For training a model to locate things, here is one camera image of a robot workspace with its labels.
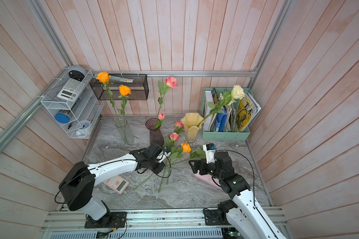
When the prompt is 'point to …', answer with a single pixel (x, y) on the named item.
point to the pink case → (208, 179)
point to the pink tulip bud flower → (161, 118)
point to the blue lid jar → (63, 116)
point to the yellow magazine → (248, 108)
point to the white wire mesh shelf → (84, 113)
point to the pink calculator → (118, 183)
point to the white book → (208, 98)
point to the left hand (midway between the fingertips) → (160, 167)
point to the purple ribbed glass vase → (155, 136)
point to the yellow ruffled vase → (192, 122)
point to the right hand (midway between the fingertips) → (195, 159)
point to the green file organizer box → (219, 135)
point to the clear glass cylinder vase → (125, 131)
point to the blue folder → (221, 121)
